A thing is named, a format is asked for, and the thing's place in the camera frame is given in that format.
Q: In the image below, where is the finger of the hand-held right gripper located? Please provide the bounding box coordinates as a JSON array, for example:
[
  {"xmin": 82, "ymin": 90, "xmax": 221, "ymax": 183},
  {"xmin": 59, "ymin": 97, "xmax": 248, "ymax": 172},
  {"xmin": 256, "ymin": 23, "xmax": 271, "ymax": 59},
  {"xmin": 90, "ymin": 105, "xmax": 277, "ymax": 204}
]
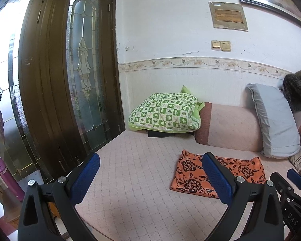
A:
[
  {"xmin": 287, "ymin": 169, "xmax": 301, "ymax": 190},
  {"xmin": 269, "ymin": 172, "xmax": 293, "ymax": 201}
]

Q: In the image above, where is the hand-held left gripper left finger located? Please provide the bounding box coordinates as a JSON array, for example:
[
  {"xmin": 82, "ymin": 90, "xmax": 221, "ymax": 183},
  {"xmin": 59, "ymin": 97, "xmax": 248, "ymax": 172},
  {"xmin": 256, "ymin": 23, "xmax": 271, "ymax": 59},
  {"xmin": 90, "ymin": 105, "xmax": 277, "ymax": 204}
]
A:
[{"xmin": 18, "ymin": 153, "xmax": 101, "ymax": 241}]

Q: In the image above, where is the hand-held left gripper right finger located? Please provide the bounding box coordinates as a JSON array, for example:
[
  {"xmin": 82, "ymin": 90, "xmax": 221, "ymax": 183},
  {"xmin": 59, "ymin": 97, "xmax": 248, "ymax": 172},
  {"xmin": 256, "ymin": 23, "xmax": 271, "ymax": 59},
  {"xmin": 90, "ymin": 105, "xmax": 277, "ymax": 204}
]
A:
[{"xmin": 202, "ymin": 152, "xmax": 285, "ymax": 241}]

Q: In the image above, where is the orange black floral blouse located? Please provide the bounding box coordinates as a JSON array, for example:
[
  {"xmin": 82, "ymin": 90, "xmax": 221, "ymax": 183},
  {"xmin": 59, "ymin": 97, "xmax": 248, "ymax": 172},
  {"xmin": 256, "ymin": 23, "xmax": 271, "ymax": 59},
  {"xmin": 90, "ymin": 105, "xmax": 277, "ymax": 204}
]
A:
[{"xmin": 170, "ymin": 150, "xmax": 267, "ymax": 199}]

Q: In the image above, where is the wooden stool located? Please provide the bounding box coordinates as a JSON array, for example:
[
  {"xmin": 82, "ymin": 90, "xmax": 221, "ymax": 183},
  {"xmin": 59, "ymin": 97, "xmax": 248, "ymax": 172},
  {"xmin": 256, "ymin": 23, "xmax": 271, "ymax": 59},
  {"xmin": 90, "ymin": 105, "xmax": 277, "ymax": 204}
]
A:
[{"xmin": 48, "ymin": 201, "xmax": 66, "ymax": 222}]

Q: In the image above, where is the pink bolster cushion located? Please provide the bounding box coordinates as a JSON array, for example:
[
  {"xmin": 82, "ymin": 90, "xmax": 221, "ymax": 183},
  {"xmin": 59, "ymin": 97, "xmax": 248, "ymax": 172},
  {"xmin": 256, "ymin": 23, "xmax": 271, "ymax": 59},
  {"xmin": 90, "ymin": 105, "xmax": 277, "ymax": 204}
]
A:
[{"xmin": 194, "ymin": 102, "xmax": 264, "ymax": 153}]

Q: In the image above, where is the grey-blue pillow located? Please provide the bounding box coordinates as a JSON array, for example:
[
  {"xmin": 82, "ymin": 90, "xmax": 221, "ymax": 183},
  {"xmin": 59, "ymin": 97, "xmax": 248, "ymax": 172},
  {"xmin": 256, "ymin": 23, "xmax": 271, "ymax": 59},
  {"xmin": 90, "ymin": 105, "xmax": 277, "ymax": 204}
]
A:
[{"xmin": 246, "ymin": 83, "xmax": 301, "ymax": 159}]

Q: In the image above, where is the dark cloth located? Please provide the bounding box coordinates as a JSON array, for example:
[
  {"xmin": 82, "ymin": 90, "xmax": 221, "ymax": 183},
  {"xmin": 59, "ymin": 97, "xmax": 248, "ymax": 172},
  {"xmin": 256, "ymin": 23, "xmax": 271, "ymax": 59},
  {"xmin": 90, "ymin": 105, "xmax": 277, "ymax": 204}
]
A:
[{"xmin": 147, "ymin": 129, "xmax": 173, "ymax": 138}]

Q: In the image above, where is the pink water bottle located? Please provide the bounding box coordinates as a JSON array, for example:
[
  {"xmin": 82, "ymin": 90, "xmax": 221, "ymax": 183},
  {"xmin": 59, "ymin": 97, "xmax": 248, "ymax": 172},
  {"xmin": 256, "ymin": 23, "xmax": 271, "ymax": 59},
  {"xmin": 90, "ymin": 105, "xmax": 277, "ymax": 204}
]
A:
[{"xmin": 0, "ymin": 157, "xmax": 25, "ymax": 202}]

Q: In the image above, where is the green checkered pillow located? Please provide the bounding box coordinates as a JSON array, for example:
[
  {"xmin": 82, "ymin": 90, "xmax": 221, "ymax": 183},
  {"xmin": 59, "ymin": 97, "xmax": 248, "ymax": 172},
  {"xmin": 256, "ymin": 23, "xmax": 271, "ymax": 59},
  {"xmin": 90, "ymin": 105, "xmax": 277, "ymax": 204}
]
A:
[{"xmin": 129, "ymin": 85, "xmax": 205, "ymax": 132}]

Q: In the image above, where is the dark furry item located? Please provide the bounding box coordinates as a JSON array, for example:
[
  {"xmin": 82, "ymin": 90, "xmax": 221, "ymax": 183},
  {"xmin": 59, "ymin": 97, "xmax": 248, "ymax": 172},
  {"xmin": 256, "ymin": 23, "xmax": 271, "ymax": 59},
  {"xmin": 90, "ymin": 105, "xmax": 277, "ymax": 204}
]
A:
[{"xmin": 283, "ymin": 73, "xmax": 301, "ymax": 112}]

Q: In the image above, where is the brown door with glass pane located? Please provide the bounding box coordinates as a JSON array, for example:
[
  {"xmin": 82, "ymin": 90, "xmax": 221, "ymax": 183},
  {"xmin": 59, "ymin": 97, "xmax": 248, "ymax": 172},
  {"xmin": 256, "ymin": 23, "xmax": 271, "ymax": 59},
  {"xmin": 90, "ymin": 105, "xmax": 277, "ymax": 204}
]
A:
[
  {"xmin": 17, "ymin": 0, "xmax": 126, "ymax": 181},
  {"xmin": 0, "ymin": 0, "xmax": 41, "ymax": 181}
]

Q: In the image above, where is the brass wall plaque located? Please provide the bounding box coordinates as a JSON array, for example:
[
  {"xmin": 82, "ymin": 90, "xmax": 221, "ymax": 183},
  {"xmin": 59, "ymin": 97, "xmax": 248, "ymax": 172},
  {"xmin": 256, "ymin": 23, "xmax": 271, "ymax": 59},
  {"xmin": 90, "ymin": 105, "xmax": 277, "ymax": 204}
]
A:
[{"xmin": 209, "ymin": 1, "xmax": 249, "ymax": 32}]

